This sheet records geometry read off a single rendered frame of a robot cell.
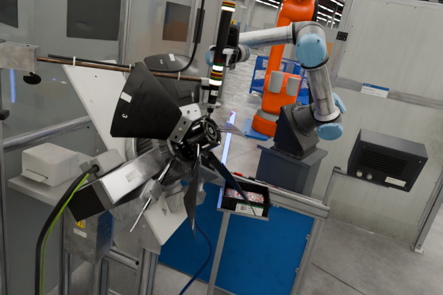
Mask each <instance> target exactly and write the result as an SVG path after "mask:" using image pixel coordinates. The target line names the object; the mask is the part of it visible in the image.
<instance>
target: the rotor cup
mask: <svg viewBox="0 0 443 295"><path fill-rule="evenodd" d="M198 125H200V127H198V128H196V129H194V130H192V128H194V127H196V126H198ZM210 128H211V129H212V130H213V133H211V132H210V130H209V129H210ZM221 141H222V137H221V133H220V130H219V128H218V126H217V124H216V123H215V121H214V120H213V119H212V118H211V117H209V116H208V115H203V116H201V117H199V118H197V119H195V120H193V121H192V124H191V125H190V127H189V129H188V130H187V132H186V134H185V135H184V137H183V139H182V140H181V141H180V142H179V143H176V142H174V141H171V143H172V146H173V149H174V150H175V152H176V154H177V155H178V156H179V157H180V158H181V159H182V160H184V161H186V162H188V163H191V162H192V161H191V160H190V156H193V154H194V151H195V148H196V145H197V143H198V144H199V153H200V154H202V153H205V152H207V151H209V150H211V149H214V148H216V147H218V146H219V145H220V144H221ZM207 144H210V145H209V146H207V147H204V148H202V146H205V145H207Z"/></svg>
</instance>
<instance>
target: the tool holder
mask: <svg viewBox="0 0 443 295"><path fill-rule="evenodd" d="M199 83H200V88H201V89H202V90H203V91H202V98H201V101H202V105H203V106H205V107H209V108H213V109H219V108H220V106H221V104H220V103H218V102H216V104H211V103H208V95H209V91H210V86H209V83H210V80H208V79H204V78H201V82H199Z"/></svg>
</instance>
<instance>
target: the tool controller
mask: <svg viewBox="0 0 443 295"><path fill-rule="evenodd" d="M427 161H428V155H427V151H426V147H425V145H424V144H420V143H417V142H413V141H410V140H405V139H402V138H397V137H394V136H389V135H387V134H382V133H379V132H374V131H371V130H366V129H363V128H361V129H360V131H359V133H358V136H357V139H356V140H355V144H354V146H353V149H352V151H351V154H350V156H349V159H348V162H347V174H348V175H351V176H355V177H358V178H362V179H365V180H368V181H371V182H375V183H378V184H382V185H385V186H389V187H391V188H395V189H398V190H402V191H404V192H410V190H411V189H412V187H413V185H414V183H415V181H416V180H417V178H418V176H419V175H420V173H421V171H422V170H423V167H424V166H425V164H426V162H427Z"/></svg>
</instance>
